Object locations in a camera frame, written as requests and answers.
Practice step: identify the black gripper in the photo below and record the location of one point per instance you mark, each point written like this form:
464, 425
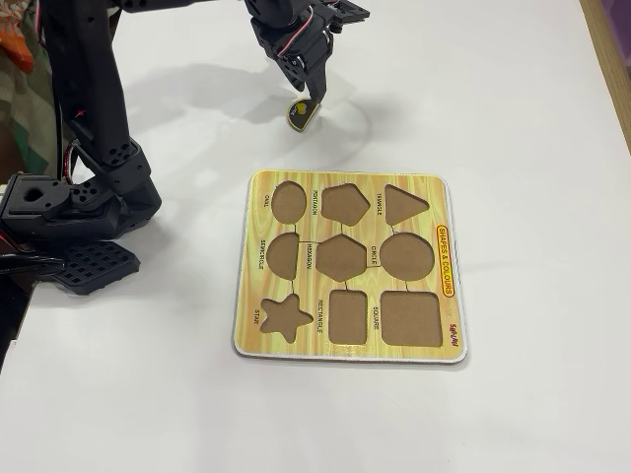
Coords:
315, 74

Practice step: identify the black semicircle piece yellow pin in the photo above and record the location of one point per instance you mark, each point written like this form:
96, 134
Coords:
303, 118

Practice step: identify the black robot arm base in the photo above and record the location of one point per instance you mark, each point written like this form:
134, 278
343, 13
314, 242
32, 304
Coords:
29, 217

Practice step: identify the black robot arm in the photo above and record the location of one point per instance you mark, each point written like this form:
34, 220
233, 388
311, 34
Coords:
84, 88

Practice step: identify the wooden shape puzzle board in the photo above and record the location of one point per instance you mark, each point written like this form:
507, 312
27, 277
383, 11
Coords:
305, 295

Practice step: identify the orange object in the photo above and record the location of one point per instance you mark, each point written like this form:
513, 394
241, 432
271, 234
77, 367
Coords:
17, 54

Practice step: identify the black grid table clamp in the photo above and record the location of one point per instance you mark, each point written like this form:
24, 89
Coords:
98, 266

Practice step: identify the patterned green beige cloth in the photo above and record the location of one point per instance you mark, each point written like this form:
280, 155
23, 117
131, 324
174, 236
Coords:
20, 123

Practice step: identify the purple box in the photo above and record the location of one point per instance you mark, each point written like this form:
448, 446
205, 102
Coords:
622, 10

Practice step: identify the glossy black clamp lever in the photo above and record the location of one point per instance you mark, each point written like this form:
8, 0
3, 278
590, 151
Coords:
24, 263

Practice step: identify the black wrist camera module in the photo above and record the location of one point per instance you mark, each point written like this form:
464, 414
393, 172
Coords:
352, 12

